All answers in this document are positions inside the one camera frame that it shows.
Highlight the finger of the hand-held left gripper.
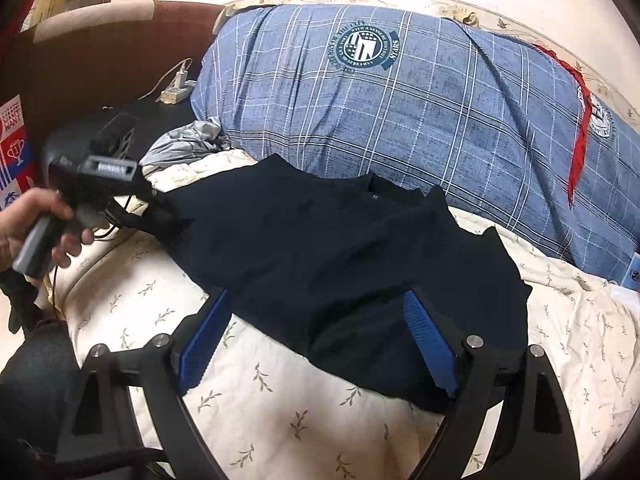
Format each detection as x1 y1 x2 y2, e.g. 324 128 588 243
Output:
107 180 183 241

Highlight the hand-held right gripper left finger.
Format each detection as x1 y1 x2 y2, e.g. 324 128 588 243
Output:
54 289 233 480

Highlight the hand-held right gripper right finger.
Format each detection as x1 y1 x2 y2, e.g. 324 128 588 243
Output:
402 287 581 480

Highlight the dark navy zip jacket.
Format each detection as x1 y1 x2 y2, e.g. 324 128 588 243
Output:
117 152 533 416

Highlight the person's left hand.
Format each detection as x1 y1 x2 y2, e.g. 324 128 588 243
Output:
0 187 108 271

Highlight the red blue printed poster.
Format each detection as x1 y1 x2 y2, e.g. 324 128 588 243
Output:
0 94 36 213

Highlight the grey crumpled cloth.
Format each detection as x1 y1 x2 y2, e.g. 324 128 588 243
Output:
139 116 231 169

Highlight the black bedside table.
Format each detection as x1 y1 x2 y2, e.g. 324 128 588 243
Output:
100 100 201 161

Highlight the white leaf-print bed sheet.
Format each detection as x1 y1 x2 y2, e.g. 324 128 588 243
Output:
47 150 640 480

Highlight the brown padded headboard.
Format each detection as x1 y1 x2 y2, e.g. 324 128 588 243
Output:
0 0 226 161

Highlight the white power strip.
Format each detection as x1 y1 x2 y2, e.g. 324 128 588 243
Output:
160 80 196 105

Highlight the person's dark clothing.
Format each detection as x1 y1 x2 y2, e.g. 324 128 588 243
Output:
0 317 81 466

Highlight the blue plaid quilt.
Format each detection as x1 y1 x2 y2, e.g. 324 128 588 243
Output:
190 2 640 286

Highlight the blue quilt label tag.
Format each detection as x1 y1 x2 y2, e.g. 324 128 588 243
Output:
622 252 640 288

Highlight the red cloth strip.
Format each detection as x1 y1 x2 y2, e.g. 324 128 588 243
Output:
535 44 593 206

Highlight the white charger cable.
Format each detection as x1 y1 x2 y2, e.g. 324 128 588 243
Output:
137 57 193 101

